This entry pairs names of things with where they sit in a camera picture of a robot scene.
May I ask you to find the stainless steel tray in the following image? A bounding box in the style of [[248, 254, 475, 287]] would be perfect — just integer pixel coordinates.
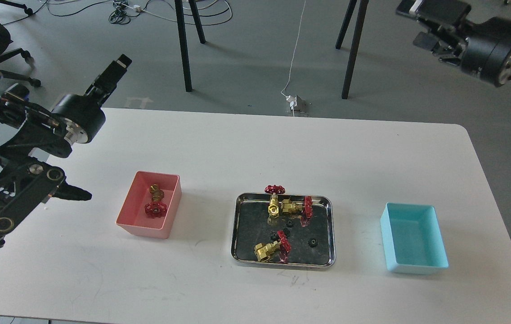
[[231, 193, 336, 267]]

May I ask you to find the blue plastic box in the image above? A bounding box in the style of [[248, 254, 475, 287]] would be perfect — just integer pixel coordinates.
[[380, 202, 449, 275]]

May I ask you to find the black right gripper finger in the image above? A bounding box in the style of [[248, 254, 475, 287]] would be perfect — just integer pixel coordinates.
[[395, 0, 471, 23]]

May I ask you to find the white power adapter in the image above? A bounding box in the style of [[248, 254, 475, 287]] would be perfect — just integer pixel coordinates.
[[286, 95, 309, 117]]

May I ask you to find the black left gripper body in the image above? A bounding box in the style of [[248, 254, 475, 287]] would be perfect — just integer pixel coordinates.
[[52, 74, 116, 144]]

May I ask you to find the bundle of floor cables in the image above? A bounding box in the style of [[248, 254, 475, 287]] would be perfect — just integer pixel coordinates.
[[40, 0, 233, 27]]

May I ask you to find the brass valve front red handwheel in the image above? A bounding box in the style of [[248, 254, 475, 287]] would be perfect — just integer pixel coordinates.
[[254, 238, 292, 263]]

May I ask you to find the pink plastic box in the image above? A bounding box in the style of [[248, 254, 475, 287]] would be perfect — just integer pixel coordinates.
[[116, 171, 182, 239]]

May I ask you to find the brass valve side red handwheel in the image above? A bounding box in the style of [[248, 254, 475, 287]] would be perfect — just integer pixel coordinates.
[[280, 196, 314, 220]]

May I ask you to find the brass valve upright red handwheel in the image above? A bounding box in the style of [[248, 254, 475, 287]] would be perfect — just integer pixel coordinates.
[[264, 184, 286, 222]]

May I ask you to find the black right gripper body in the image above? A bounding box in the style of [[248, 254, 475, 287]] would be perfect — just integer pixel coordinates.
[[412, 17, 511, 87]]

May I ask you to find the white cable on floor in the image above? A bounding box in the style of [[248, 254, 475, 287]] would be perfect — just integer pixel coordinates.
[[281, 0, 307, 98]]

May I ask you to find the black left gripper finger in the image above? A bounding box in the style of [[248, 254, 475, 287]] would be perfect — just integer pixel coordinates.
[[103, 54, 132, 84]]

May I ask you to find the black stand leg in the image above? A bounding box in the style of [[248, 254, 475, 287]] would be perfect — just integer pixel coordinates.
[[334, 0, 358, 50], [175, 0, 193, 92], [341, 0, 369, 100], [188, 0, 206, 44]]

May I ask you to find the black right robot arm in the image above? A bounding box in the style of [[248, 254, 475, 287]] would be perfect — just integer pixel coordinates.
[[396, 0, 511, 87]]

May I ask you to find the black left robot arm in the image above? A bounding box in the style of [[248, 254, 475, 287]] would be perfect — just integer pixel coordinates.
[[0, 54, 132, 248]]

